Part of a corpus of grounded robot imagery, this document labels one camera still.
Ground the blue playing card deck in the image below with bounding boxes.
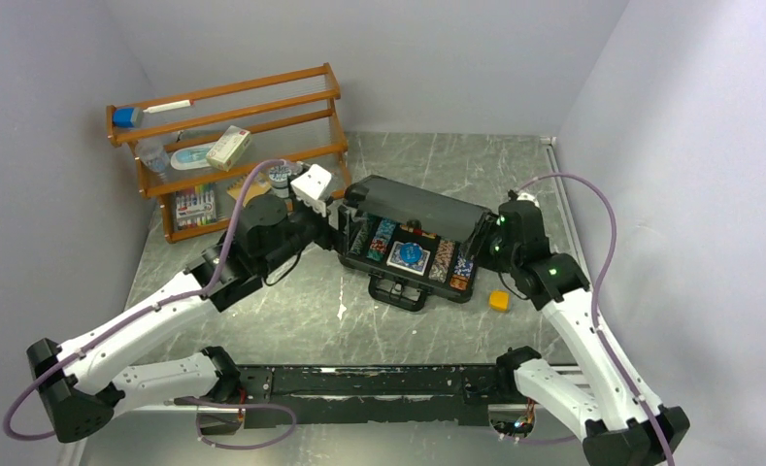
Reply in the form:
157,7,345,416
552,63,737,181
386,241,430,276

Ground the black poker set case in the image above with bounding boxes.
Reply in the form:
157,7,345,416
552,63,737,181
338,175,496,313

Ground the blue small blind button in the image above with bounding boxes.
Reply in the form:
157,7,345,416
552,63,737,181
398,243,423,264

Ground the white dealer button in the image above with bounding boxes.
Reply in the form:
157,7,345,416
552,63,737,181
488,290,511,313

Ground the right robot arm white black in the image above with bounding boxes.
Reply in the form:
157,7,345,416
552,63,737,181
466,199,690,465

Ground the marker pen set pack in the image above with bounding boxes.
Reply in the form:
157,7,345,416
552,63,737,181
172,183,217,231

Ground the green chip stack row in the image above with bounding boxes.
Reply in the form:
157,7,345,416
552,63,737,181
349,220,377,257

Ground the light blue red chip row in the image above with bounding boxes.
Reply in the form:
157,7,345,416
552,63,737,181
366,218,398,262

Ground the cleaning gel jar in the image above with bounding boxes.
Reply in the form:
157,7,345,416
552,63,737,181
268,165,292,199

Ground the green orange chip row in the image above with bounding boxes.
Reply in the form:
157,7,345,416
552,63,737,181
428,240,455,283

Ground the yellow notepad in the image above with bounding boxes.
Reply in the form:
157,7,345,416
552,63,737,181
225,173,273,209

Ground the white green carton box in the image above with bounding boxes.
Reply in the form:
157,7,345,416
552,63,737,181
207,125,251,172

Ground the orange wooden shelf rack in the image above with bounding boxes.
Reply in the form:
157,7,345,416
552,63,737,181
105,63,351,243

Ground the oval light blue dish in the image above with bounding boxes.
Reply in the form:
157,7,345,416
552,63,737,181
170,143,215,171

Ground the clear plastic bottle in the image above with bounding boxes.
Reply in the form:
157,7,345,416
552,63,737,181
135,139,169,175

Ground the white red pen top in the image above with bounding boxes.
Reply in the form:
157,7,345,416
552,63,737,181
143,99,194,114

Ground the blue white eraser block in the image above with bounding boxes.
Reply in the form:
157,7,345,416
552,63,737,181
111,107,145,128

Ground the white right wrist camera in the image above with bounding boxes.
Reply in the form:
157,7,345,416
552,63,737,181
517,192,540,207

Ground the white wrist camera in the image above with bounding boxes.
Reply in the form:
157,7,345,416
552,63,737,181
290,164,334,217
517,192,540,207

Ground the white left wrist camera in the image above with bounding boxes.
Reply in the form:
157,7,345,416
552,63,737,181
290,164,334,217

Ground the aluminium frame rail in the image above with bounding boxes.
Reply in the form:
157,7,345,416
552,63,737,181
540,136,599,387

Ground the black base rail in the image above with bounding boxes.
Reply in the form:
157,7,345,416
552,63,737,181
204,363,529,428

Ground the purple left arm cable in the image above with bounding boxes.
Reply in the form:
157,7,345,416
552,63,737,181
3,158,303,443

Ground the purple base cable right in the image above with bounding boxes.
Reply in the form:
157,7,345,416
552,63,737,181
498,434,580,448

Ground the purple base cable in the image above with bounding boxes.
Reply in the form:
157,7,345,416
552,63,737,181
498,434,580,448
176,397,299,451

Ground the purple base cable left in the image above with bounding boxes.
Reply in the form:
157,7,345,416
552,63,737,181
176,397,299,451

